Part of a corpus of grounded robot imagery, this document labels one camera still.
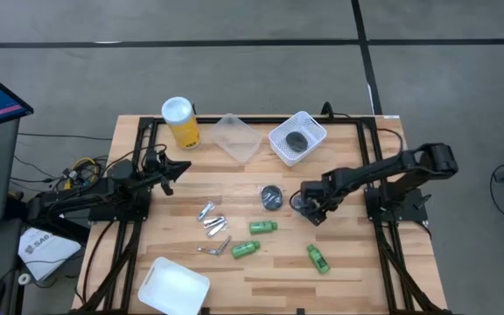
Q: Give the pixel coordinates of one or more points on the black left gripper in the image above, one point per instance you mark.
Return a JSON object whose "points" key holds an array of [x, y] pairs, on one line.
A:
{"points": [[153, 168]]}

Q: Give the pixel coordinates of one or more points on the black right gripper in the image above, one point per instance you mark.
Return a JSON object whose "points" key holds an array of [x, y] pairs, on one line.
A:
{"points": [[317, 192]]}

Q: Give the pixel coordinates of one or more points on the green travel bottle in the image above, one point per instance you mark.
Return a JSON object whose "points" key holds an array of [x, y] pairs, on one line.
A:
{"points": [[319, 260], [244, 249], [261, 227]]}

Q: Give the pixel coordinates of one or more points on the black round compact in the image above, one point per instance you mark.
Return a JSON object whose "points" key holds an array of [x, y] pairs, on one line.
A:
{"points": [[271, 198], [296, 142]]}

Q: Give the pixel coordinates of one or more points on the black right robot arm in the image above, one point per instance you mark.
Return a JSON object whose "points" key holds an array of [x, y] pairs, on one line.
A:
{"points": [[379, 168]]}

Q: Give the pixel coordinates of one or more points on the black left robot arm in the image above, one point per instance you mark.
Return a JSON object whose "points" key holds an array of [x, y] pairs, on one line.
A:
{"points": [[118, 171]]}

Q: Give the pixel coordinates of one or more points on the yellow canister with white lid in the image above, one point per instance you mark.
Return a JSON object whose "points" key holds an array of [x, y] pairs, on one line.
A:
{"points": [[182, 127]]}

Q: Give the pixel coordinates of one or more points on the clear plastic container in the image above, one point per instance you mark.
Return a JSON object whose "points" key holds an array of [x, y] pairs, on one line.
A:
{"points": [[236, 140]]}

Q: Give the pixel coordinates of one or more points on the white mesh basket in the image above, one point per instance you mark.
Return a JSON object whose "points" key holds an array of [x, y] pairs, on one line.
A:
{"points": [[278, 142]]}

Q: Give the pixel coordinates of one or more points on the white plastic tray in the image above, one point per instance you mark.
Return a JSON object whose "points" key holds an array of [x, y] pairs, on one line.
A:
{"points": [[173, 289]]}

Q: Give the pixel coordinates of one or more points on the white sticker label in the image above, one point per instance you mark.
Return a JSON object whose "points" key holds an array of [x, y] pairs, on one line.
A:
{"points": [[390, 116]]}

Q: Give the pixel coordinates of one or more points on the white printed paper booklet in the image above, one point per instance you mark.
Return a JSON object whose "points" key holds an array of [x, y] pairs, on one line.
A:
{"points": [[46, 258]]}

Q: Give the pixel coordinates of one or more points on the white tape roll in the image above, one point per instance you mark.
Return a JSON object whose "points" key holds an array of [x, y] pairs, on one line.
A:
{"points": [[21, 280]]}

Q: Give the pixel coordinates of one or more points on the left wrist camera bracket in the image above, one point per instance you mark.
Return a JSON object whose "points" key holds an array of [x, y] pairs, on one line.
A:
{"points": [[167, 188]]}

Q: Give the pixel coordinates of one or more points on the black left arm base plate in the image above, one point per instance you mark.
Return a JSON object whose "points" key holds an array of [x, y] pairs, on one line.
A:
{"points": [[116, 215]]}

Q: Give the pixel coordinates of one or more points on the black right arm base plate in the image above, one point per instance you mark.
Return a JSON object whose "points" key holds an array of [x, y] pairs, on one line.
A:
{"points": [[409, 214]]}

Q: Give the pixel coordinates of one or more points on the black aluminium table frame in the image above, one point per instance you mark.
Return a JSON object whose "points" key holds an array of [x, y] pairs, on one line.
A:
{"points": [[261, 119]]}

